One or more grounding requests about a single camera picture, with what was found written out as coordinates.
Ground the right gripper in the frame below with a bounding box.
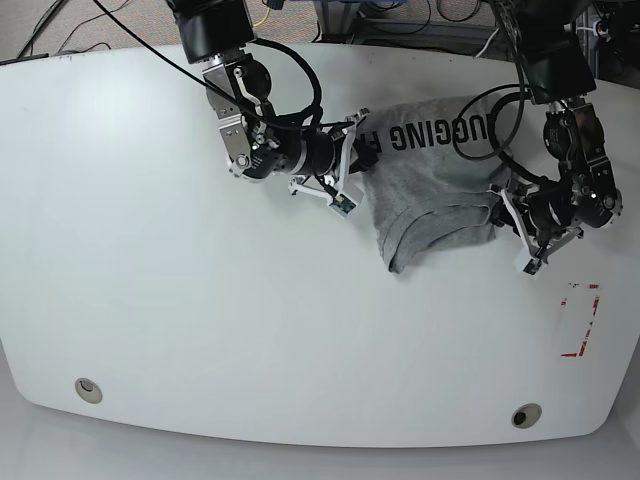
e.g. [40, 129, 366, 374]
[288, 108, 379, 205]

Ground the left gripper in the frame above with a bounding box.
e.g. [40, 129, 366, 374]
[487, 182, 584, 263]

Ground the grey t-shirt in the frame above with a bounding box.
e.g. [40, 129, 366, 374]
[358, 94, 510, 274]

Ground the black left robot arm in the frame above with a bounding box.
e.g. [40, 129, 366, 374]
[484, 1, 623, 275]

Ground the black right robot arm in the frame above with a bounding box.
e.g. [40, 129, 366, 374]
[168, 1, 377, 216]

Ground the red tape rectangle marking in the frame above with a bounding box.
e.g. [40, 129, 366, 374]
[555, 283, 602, 358]

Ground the right table grommet hole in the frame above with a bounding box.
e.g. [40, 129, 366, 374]
[511, 403, 542, 429]

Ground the table grommet hole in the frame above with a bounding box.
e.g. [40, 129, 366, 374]
[75, 378, 103, 405]
[511, 403, 542, 429]

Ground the left table grommet hole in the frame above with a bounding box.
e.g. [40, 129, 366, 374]
[75, 378, 103, 405]

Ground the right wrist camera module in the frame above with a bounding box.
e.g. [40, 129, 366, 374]
[329, 195, 358, 218]

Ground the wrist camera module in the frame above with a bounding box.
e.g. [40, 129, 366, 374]
[329, 195, 358, 218]
[514, 250, 545, 276]

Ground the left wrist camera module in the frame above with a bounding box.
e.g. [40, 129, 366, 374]
[514, 250, 545, 276]

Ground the aluminium frame structure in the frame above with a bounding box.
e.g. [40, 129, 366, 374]
[313, 0, 617, 79]

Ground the yellow cable on floor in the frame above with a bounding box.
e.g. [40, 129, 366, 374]
[252, 0, 281, 29]

